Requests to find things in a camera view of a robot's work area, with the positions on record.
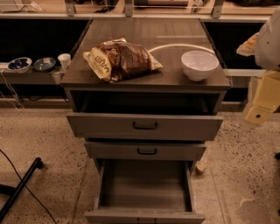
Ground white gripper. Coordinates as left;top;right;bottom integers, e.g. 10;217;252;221
244;71;280;125

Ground grey bottom drawer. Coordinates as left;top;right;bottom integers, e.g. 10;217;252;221
85;159;205;224

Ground grey drawer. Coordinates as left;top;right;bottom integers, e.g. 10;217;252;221
67;97;223;142
85;142;206;161
85;159;205;224

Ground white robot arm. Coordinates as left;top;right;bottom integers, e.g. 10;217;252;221
236;9;280;125

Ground grey wooden drawer cabinet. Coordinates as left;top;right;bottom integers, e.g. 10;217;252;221
59;17;231;176

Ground grey top drawer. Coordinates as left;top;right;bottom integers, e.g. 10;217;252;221
67;97;223;142

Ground grey middle drawer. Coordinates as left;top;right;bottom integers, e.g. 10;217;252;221
85;142;206;161

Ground white ceramic bowl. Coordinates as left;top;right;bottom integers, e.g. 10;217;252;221
181;50;219;81

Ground small bread piece on floor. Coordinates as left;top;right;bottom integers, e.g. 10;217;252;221
195;158;211;175

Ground bagged sliced bread loaf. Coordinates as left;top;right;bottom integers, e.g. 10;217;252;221
83;38;163;83

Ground white paper cup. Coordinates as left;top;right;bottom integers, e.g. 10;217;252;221
58;53;71;70

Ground grey low side shelf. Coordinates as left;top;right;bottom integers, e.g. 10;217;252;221
0;63;65;85

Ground dark blue small bowl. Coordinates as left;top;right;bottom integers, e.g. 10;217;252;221
33;57;56;72

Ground blue patterned bowl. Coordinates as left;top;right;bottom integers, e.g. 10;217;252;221
8;57;32;74

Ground black metal stand leg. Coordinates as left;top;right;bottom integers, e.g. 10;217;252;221
0;157;43;222

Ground black floor cable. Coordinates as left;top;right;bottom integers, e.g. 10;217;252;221
0;149;58;224

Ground white hanging cable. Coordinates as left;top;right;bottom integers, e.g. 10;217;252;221
0;69;25;109

